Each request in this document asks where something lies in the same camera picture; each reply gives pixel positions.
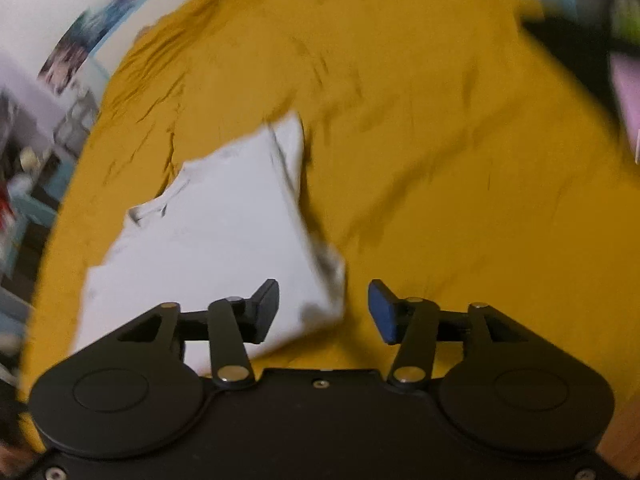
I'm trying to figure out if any wall poster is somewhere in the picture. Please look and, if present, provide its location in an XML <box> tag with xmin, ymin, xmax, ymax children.
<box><xmin>37</xmin><ymin>10</ymin><xmax>117</xmax><ymax>96</ymax></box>

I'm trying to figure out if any yellow quilted blanket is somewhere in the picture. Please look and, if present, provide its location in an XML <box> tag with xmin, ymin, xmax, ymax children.
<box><xmin>17</xmin><ymin>0</ymin><xmax>640</xmax><ymax>456</ymax></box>

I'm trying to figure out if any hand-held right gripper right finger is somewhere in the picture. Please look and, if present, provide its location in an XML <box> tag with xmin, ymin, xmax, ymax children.
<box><xmin>367</xmin><ymin>280</ymin><xmax>531</xmax><ymax>392</ymax></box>

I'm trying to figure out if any dark cloth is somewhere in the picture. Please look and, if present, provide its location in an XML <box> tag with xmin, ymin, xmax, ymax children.
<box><xmin>520</xmin><ymin>10</ymin><xmax>622</xmax><ymax>128</ymax></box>

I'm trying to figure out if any white printed sweatshirt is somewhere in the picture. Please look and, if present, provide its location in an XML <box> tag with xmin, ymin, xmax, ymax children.
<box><xmin>74</xmin><ymin>112</ymin><xmax>348</xmax><ymax>368</ymax></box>

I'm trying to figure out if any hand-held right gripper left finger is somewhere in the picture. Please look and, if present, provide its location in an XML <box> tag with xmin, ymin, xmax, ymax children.
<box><xmin>117</xmin><ymin>279</ymin><xmax>281</xmax><ymax>392</ymax></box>

